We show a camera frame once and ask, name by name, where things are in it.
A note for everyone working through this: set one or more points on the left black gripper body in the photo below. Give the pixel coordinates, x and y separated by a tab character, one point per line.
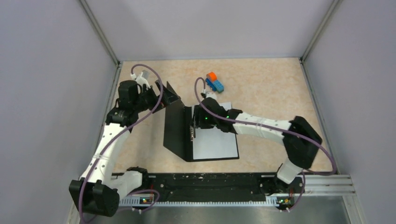
148	99

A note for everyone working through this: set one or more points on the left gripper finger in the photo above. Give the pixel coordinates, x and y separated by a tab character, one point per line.
169	95
159	85

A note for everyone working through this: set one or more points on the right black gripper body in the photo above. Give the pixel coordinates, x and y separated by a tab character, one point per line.
202	121

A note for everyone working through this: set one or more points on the white printed paper sheets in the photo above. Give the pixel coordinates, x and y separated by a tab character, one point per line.
213	144

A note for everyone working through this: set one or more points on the teal and black folder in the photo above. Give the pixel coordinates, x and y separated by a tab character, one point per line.
178	130

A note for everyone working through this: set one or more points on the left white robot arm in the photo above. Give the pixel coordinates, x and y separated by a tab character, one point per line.
95	192

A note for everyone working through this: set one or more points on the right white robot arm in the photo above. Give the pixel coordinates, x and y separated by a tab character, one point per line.
297	136

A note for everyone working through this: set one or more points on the blue orange toy car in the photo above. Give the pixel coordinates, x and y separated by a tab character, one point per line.
213	82

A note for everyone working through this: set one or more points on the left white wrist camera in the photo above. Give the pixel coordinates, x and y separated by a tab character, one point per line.
142	80

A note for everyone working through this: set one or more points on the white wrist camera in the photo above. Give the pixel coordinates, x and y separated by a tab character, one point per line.
142	80
208	94

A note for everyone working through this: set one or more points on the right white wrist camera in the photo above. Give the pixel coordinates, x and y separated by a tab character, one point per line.
208	94

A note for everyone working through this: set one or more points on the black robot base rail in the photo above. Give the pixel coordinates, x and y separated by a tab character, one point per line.
219	187

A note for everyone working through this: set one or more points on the white slotted cable duct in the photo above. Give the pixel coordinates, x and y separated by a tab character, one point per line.
136	201

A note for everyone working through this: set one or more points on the aluminium frame profile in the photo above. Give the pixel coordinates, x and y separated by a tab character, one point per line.
333	185

